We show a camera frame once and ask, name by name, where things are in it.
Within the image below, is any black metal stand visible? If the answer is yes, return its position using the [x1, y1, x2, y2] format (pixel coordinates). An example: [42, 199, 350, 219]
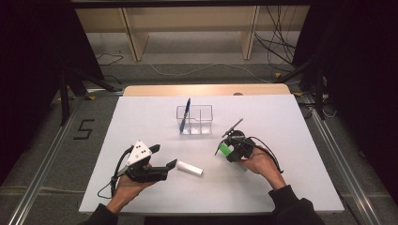
[57, 67, 118, 126]
[275, 55, 327, 121]

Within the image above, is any thin black floor cable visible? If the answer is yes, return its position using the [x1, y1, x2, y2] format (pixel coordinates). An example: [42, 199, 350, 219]
[95, 52, 125, 67]

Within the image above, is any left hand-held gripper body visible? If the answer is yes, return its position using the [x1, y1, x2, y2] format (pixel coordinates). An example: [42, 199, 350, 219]
[116, 140, 168, 184]

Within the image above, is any wooden shelf unit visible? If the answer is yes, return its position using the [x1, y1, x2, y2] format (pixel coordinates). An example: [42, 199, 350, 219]
[74, 6, 311, 62]

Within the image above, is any aluminium floor rail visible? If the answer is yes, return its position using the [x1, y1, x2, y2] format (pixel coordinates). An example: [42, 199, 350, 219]
[8, 102, 85, 225]
[308, 99, 383, 225]

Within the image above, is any person's right hand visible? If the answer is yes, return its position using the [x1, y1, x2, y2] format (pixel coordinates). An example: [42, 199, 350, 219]
[238, 146, 287, 190]

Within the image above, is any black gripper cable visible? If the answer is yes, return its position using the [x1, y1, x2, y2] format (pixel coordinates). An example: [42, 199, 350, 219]
[243, 135, 284, 174]
[97, 144, 134, 200]

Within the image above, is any clear plastic pen holder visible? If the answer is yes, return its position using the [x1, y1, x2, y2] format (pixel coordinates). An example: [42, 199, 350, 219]
[176, 104, 214, 136]

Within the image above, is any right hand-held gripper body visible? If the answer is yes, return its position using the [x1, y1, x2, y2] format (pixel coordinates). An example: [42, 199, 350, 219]
[221, 117, 257, 163]

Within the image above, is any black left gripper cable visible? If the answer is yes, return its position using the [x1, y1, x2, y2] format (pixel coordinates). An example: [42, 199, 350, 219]
[97, 144, 134, 200]

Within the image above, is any black cable bundle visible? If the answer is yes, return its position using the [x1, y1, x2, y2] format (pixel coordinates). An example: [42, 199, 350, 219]
[253, 6, 299, 67]

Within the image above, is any wooden table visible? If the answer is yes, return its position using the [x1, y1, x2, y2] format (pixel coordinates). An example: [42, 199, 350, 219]
[123, 82, 292, 98]

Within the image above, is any white cylindrical stick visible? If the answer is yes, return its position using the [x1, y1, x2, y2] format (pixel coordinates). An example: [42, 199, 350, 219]
[176, 159, 205, 178]

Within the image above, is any blue pen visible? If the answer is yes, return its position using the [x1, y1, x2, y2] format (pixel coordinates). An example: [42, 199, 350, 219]
[178, 97, 192, 135]

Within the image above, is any black curtain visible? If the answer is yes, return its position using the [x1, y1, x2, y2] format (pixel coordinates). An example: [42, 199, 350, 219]
[0, 0, 104, 186]
[294, 0, 398, 188]

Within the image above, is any white floor cable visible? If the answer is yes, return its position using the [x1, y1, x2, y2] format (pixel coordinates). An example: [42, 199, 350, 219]
[140, 57, 276, 84]

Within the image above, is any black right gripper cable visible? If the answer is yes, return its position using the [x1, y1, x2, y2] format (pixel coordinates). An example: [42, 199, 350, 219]
[243, 135, 284, 174]

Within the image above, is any person's left hand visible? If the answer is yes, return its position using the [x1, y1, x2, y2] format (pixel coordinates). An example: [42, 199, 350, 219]
[106, 170, 158, 215]

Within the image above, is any green highlighter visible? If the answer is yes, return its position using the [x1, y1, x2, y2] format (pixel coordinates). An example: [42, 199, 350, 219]
[218, 143, 248, 173]

